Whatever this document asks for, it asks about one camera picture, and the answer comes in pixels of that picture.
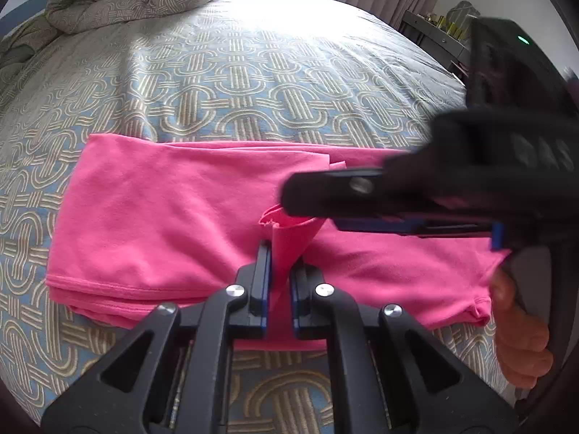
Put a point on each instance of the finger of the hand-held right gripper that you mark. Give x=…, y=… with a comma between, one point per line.
x=380, y=226
x=343, y=192

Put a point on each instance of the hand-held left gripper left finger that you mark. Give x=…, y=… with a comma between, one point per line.
x=264, y=280

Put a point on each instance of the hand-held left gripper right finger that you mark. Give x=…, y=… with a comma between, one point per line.
x=296, y=298

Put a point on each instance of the pink pants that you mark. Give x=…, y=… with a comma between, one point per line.
x=158, y=217

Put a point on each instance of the person's right hand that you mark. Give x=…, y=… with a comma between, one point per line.
x=520, y=343

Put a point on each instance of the grey dresser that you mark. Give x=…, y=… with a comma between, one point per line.
x=429, y=34

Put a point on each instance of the wavy grey mirror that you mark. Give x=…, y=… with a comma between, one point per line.
x=461, y=12

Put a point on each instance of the bed with patterned sheet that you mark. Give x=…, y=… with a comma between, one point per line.
x=226, y=77

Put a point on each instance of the yellow green bottle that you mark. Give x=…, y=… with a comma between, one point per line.
x=434, y=19

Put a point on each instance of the crumpled grey blanket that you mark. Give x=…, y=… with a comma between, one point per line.
x=22, y=43

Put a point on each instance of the blue headboard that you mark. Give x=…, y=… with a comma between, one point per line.
x=4, y=19

